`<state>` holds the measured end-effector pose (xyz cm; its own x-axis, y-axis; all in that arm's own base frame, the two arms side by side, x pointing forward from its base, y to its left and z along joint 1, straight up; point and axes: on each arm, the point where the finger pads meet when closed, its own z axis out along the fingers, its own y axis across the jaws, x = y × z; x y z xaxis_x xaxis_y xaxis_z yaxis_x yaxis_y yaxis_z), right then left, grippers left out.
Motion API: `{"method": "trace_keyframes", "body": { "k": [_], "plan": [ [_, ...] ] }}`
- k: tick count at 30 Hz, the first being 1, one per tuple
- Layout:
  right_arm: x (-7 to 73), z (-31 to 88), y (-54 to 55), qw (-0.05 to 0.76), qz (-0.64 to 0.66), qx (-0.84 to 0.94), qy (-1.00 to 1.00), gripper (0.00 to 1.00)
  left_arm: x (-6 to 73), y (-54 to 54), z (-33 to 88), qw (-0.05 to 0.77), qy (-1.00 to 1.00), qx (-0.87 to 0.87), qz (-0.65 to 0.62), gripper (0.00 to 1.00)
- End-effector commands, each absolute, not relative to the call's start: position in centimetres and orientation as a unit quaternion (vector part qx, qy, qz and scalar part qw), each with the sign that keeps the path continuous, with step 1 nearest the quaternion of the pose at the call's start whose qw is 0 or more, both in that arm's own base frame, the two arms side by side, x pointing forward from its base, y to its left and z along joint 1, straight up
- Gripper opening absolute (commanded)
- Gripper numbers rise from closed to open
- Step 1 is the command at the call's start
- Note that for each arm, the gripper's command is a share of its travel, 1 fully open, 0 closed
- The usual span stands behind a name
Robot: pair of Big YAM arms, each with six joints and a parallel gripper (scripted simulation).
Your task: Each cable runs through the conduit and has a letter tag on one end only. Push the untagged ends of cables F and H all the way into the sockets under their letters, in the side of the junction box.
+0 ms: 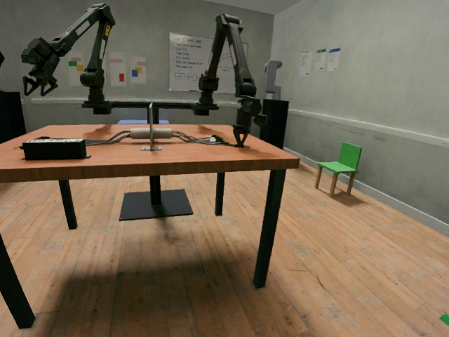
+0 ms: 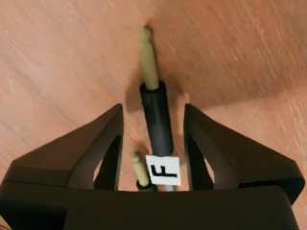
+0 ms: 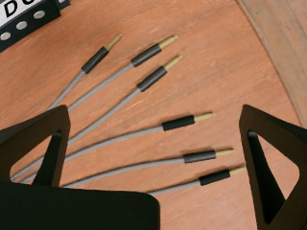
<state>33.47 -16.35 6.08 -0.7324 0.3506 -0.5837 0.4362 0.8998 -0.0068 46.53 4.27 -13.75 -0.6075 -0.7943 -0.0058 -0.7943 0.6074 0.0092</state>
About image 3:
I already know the black jack plug with gold tip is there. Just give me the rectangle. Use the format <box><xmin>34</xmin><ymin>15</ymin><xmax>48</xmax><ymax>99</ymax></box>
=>
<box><xmin>137</xmin><ymin>56</ymin><xmax>182</xmax><ymax>93</ymax></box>
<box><xmin>130</xmin><ymin>35</ymin><xmax>177</xmax><ymax>68</ymax></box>
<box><xmin>183</xmin><ymin>149</ymin><xmax>235</xmax><ymax>164</ymax></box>

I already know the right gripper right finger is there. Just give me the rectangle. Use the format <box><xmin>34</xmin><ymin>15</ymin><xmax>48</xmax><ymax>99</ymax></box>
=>
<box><xmin>239</xmin><ymin>104</ymin><xmax>307</xmax><ymax>230</ymax></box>

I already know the black and gold jack plug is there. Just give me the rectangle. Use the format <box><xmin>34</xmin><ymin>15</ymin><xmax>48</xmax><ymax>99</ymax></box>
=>
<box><xmin>162</xmin><ymin>112</ymin><xmax>215</xmax><ymax>132</ymax></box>
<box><xmin>82</xmin><ymin>34</ymin><xmax>122</xmax><ymax>74</ymax></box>
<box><xmin>199</xmin><ymin>166</ymin><xmax>247</xmax><ymax>186</ymax></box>

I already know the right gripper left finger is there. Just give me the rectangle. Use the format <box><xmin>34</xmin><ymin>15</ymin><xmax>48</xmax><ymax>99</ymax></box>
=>
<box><xmin>0</xmin><ymin>104</ymin><xmax>71</xmax><ymax>187</ymax></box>

